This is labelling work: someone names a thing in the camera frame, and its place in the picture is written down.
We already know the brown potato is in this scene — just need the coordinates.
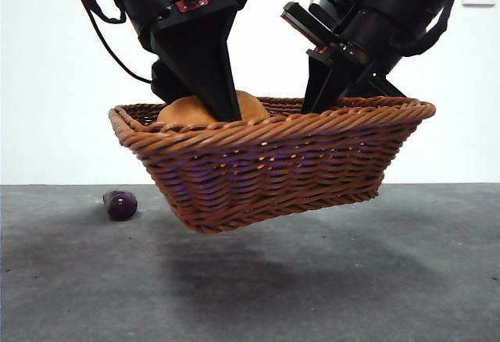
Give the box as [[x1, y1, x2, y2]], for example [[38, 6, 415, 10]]
[[155, 90, 270, 124]]

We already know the brown wicker basket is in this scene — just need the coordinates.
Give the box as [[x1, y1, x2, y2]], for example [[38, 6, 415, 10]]
[[108, 95, 437, 235]]

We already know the purple eggplant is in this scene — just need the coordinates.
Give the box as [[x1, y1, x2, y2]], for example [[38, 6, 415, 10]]
[[102, 190, 139, 223]]

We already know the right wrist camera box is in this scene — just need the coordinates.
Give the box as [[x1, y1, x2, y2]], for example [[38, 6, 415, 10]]
[[280, 1, 341, 46]]

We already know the thick black cable loop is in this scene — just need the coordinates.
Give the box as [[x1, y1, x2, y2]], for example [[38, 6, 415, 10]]
[[392, 2, 450, 58]]

